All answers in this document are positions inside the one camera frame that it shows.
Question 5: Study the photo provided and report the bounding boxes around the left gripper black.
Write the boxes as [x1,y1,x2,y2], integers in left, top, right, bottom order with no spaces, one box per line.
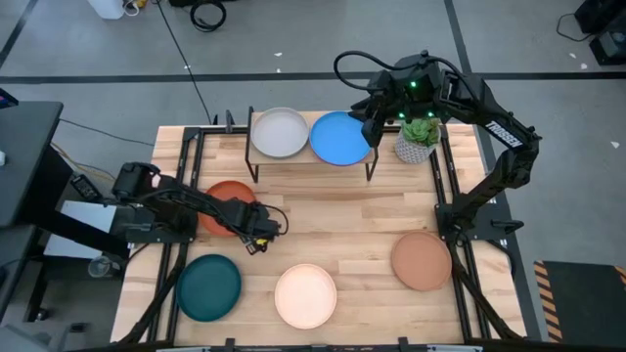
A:
[228,199,282,257]

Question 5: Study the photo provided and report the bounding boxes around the black desk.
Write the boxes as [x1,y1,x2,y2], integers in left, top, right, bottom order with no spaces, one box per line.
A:
[0,100,66,231]

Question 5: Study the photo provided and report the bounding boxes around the black equipment case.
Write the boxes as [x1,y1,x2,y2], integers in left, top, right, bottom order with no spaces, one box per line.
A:
[572,0,626,67]

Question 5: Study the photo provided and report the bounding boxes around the black yellow hazard striped mat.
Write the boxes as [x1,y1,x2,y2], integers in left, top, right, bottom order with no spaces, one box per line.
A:
[532,259,626,344]

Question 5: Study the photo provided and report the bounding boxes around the potted succulent white patterned pot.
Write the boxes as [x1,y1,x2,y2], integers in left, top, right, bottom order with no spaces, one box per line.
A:
[393,116,443,165]

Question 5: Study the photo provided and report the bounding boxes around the black aluminium table frame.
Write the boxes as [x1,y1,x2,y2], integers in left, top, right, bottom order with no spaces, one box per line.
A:
[115,110,528,349]

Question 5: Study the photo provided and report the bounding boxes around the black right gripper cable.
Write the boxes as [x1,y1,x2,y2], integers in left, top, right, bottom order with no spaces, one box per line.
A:
[333,49,408,94]

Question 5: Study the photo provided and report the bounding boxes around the orange plate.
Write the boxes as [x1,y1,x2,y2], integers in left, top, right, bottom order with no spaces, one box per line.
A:
[198,180,258,239]

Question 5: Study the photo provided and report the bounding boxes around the blue plate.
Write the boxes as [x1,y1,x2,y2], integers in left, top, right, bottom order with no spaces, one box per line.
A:
[308,110,375,168]

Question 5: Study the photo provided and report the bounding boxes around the dark teal plate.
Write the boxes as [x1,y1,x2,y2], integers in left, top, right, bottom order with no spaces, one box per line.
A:
[175,253,244,324]

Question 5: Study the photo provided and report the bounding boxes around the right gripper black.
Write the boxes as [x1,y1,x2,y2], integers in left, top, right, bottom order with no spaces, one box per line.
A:
[348,66,412,150]

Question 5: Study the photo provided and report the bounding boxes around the gray plate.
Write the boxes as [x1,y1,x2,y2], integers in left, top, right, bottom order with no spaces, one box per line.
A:
[249,107,311,160]

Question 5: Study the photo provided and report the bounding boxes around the white container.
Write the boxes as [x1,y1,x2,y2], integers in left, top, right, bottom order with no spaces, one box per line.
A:
[86,0,126,22]

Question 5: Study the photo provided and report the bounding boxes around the clear glass jar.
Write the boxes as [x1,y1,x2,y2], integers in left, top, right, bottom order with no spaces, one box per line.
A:
[87,254,122,280]

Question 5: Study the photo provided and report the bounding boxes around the long thin black cable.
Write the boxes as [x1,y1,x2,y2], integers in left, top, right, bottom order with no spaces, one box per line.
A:
[156,0,217,126]

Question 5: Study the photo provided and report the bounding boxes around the terracotta brown plate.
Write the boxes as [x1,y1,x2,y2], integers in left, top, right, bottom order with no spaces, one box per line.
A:
[390,231,454,293]

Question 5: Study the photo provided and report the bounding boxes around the wooden shelf black metal legs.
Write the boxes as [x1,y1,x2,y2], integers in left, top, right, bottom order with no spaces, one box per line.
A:
[245,104,380,185]

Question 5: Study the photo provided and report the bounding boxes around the coiled black cable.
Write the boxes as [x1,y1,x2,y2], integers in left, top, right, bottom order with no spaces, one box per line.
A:
[189,0,228,33]

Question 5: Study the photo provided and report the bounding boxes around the black power adapter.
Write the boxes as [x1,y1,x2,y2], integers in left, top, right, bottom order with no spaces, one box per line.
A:
[69,172,105,204]

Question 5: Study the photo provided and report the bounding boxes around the cream plate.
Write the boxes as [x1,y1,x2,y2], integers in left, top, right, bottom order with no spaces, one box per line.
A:
[273,263,338,330]

